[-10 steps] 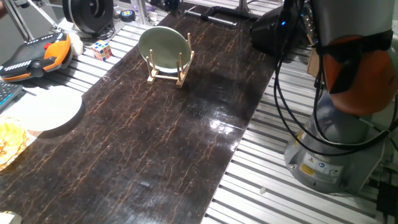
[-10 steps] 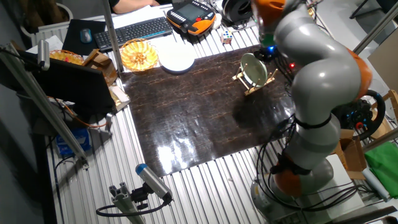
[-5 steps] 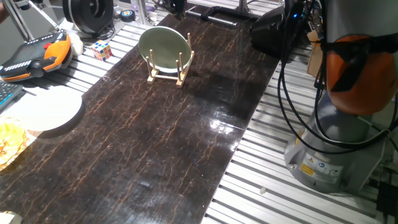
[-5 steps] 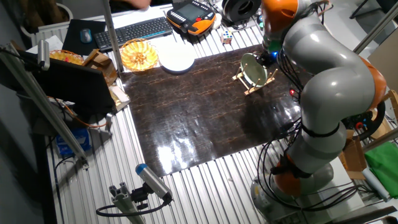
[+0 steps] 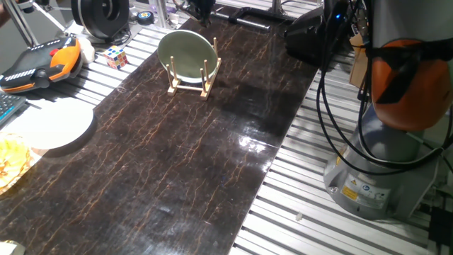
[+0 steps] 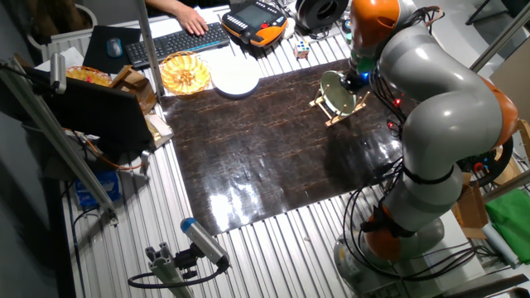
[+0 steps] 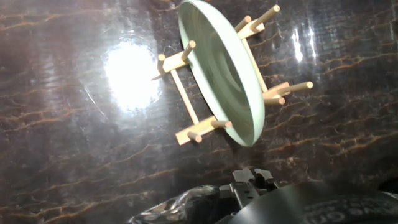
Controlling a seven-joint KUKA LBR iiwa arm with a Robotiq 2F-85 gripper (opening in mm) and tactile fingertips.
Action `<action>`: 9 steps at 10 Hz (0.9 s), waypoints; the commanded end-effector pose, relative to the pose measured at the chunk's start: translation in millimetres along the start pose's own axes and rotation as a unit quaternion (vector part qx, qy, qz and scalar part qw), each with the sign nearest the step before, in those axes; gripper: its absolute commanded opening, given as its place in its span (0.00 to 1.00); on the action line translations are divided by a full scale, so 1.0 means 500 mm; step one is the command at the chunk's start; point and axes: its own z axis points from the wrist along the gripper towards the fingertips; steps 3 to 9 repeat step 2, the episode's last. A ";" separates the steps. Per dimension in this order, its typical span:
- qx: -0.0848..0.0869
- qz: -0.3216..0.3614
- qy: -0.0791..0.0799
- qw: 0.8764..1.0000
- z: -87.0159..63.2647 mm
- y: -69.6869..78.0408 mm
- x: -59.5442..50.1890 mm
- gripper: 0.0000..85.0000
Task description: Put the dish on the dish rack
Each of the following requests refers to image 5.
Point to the black orange teach pendant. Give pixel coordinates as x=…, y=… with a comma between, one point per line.
x=32, y=65

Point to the pale green round dish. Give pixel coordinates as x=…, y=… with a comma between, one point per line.
x=187, y=53

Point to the wooden dish rack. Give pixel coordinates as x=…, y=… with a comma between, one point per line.
x=207, y=85

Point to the thin silver tripod rod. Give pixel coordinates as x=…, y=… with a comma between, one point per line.
x=19, y=23
x=53, y=14

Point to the dark marble pattern mat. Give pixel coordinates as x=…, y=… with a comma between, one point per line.
x=141, y=198

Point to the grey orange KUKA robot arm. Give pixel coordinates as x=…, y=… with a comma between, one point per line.
x=385, y=170

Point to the white round plate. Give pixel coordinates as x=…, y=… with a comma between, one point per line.
x=53, y=124

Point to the brown cardboard box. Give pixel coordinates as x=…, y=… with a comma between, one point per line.
x=358, y=67

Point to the white egg shaped object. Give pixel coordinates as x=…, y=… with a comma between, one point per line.
x=87, y=49

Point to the black filament spool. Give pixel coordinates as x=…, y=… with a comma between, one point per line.
x=99, y=17

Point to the white yellow packet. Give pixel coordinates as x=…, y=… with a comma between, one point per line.
x=10, y=248

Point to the silver vertical post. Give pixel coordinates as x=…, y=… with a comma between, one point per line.
x=162, y=14

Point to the Rubik's cube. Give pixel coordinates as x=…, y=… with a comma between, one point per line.
x=115, y=57

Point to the amber glass ribbed bowl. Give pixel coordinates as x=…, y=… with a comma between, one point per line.
x=12, y=161

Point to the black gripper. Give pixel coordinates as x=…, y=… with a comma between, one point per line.
x=201, y=6

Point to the small white scrap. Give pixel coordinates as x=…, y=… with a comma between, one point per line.
x=299, y=216

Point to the black bar clamp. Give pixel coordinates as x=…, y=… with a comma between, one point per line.
x=247, y=16

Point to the slanted silver frame pole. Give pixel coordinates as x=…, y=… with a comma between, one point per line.
x=276, y=6

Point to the black computer keyboard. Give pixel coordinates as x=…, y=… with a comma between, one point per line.
x=8, y=106

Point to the black round puck blue label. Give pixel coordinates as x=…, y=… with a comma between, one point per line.
x=145, y=17

